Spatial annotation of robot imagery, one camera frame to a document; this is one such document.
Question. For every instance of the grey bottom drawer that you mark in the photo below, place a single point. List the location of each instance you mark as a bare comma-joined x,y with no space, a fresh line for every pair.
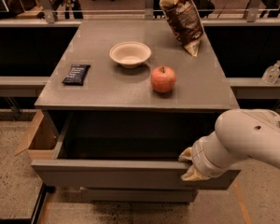
140,195

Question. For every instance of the grey top drawer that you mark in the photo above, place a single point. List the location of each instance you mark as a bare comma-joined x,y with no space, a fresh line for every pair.
127,150

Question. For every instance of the metal railing with posts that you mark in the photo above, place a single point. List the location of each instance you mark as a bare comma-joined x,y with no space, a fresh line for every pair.
54,11

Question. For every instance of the white paper bowl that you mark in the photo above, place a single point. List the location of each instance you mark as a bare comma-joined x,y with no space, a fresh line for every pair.
130,54

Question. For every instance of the grey drawer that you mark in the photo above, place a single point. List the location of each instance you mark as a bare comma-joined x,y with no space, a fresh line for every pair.
140,195
127,150

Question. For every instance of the red apple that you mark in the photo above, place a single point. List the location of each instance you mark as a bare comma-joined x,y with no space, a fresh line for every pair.
163,79

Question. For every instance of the dark blue snack packet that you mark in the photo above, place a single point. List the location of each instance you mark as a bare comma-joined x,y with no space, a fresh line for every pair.
76,74

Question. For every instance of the brown chip bag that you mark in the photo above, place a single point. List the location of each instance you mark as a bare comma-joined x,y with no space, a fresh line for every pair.
185,22

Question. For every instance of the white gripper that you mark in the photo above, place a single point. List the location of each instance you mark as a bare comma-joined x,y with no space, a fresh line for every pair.
198,160

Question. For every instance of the grey drawer cabinet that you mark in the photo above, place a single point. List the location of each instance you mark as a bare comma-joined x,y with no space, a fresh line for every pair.
200,87

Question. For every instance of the clear sanitizer pump bottle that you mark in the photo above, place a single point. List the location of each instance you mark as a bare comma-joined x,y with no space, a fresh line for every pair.
271,74

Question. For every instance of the grey side shelf ledge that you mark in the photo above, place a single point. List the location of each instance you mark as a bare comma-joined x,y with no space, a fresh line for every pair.
22,86

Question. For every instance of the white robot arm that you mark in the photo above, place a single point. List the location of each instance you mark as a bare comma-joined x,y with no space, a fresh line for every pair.
239,135

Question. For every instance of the open cardboard box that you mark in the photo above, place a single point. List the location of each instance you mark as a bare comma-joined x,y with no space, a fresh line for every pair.
38,140

